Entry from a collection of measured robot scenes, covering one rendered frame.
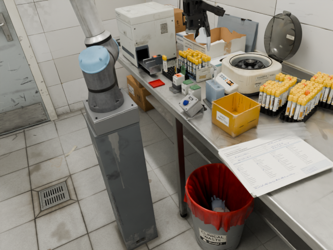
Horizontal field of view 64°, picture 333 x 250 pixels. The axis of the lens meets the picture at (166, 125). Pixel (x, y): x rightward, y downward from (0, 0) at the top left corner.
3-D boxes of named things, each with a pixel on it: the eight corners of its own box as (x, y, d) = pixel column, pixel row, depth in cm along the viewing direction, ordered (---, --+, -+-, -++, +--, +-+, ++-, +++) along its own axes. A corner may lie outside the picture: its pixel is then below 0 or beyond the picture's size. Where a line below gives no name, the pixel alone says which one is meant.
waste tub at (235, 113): (210, 122, 111) (211, 101, 106) (234, 111, 117) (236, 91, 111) (233, 138, 102) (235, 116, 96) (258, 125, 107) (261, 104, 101)
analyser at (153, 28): (122, 54, 184) (114, 8, 167) (158, 45, 193) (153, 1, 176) (139, 70, 161) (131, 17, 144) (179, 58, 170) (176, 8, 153)
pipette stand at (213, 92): (202, 100, 126) (202, 81, 120) (216, 97, 128) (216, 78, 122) (212, 111, 118) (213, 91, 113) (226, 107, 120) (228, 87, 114)
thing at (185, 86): (181, 93, 133) (181, 81, 129) (190, 91, 135) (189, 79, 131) (186, 96, 130) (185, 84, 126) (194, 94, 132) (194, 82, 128)
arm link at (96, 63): (83, 91, 106) (71, 59, 98) (91, 75, 116) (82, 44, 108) (112, 89, 105) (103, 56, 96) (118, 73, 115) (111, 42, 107)
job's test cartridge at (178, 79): (173, 86, 137) (172, 75, 134) (181, 84, 139) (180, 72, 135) (177, 89, 134) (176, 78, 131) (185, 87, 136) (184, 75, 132)
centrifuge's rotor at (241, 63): (227, 71, 138) (228, 57, 134) (253, 65, 141) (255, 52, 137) (243, 83, 126) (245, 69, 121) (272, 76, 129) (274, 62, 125)
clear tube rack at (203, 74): (177, 70, 157) (177, 58, 153) (192, 65, 160) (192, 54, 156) (196, 83, 142) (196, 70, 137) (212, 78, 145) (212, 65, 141)
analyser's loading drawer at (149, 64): (137, 63, 165) (135, 54, 162) (146, 60, 167) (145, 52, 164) (150, 74, 150) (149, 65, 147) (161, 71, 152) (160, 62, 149)
